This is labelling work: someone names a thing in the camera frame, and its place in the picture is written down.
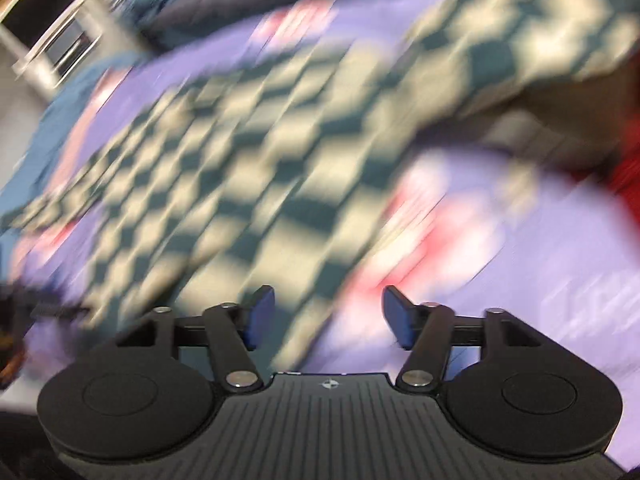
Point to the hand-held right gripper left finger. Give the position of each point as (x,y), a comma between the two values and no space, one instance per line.
(259,317)

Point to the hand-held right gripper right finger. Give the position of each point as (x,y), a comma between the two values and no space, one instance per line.
(397,317)

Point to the green cream checkered garment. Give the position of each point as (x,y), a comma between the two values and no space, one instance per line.
(250,160)

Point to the purple floral blanket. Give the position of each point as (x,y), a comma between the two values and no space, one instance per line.
(550,240)

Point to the blue bedsheet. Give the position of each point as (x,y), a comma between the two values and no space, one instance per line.
(55,125)

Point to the white cabinet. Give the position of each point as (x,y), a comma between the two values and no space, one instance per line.
(40,67)

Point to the dark grey duvet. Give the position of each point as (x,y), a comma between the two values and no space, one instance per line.
(250,0)

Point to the teal blue quilt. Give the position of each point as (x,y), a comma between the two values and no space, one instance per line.
(155,0)

